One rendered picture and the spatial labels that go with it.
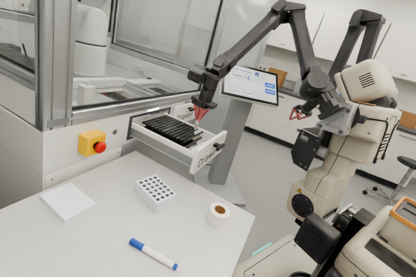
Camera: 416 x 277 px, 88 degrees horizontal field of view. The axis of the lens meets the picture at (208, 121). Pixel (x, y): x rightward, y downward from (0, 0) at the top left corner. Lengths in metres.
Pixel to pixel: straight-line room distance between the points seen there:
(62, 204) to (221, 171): 1.60
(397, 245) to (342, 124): 0.45
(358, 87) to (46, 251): 1.07
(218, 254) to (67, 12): 0.75
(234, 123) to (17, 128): 1.50
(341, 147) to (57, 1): 1.06
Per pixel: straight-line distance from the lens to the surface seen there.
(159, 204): 0.73
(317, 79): 0.87
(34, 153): 0.83
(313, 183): 1.08
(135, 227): 0.71
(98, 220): 0.72
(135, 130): 0.97
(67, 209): 0.74
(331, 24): 4.17
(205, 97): 0.87
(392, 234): 1.04
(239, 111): 1.89
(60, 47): 0.70
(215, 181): 2.19
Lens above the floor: 1.28
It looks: 19 degrees down
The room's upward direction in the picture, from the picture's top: 16 degrees clockwise
